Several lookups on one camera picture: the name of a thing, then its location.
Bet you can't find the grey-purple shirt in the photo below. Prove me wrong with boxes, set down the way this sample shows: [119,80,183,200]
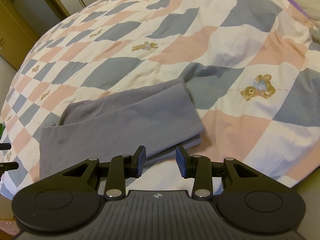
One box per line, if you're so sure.
[40,79,204,179]

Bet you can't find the checkered teddy bear quilt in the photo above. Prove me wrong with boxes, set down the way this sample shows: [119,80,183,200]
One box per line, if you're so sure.
[1,0,319,199]

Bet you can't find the purple bed sheet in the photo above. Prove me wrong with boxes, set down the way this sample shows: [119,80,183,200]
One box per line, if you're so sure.
[288,0,309,18]

